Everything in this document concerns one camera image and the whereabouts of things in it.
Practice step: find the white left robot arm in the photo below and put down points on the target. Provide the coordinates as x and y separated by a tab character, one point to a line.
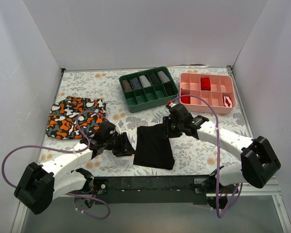
41	184

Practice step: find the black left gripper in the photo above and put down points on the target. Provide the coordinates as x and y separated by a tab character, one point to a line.
121	144

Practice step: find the pink divided organizer box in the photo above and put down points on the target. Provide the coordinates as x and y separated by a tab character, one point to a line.
221	85

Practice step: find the brown rolled underwear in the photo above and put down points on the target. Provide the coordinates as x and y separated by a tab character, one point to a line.
126	86

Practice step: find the black rolled underwear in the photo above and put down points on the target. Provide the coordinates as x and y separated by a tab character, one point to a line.
169	88

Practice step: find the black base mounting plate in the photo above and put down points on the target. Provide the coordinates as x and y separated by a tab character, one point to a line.
153	189

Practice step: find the red white rolled underwear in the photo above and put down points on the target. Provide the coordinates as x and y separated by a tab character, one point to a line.
227	102

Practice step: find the red rolled underwear lower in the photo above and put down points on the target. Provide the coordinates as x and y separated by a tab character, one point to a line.
185	98

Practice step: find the orange camouflage underwear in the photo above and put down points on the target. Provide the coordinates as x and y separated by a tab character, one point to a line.
72	111

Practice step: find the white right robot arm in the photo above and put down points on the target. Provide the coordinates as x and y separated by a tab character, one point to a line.
258	160

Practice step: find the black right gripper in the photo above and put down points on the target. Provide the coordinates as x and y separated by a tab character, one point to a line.
167	126

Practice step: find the grey white striped rolled underwear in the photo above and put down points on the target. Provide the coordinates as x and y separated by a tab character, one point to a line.
163	77

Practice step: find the blue striped rolled underwear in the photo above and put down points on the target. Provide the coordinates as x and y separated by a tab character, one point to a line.
135	83

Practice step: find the green divided organizer box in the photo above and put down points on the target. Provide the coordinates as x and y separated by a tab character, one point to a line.
150	97

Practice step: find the red rolled underwear upper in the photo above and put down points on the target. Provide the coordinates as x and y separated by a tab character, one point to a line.
205	84

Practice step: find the black underwear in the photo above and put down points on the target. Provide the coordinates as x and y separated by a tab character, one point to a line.
153	149
169	88

